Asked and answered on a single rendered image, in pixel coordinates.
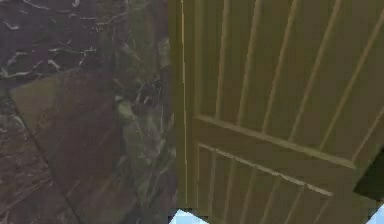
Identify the olive wooden panelled room door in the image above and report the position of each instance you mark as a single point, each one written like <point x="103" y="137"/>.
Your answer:
<point x="266" y="100"/>

